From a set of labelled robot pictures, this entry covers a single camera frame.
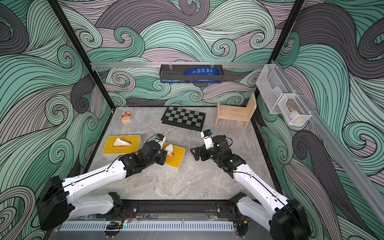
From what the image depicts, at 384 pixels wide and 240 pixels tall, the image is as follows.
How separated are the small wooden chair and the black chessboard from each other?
130 millimetres

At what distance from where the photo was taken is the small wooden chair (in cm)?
97

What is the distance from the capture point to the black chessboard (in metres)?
1.08
